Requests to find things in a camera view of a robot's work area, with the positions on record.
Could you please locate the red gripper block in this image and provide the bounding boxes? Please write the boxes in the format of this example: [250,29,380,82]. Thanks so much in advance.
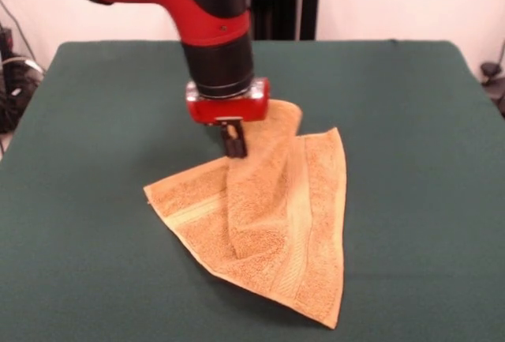
[185,77,272,158]

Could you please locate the orange terry towel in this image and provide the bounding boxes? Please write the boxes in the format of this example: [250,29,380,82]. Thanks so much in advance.
[143,99,349,330]

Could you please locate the dark green table cloth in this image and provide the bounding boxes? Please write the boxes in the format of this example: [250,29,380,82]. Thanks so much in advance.
[0,39,505,342]

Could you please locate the black floor device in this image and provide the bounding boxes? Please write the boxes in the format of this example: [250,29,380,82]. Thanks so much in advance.
[480,39,505,118]

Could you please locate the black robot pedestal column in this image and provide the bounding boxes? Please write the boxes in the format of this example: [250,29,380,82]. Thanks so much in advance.
[248,0,328,42]

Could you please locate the black cable bundle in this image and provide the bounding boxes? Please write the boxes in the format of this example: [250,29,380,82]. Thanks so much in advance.
[0,0,45,134]

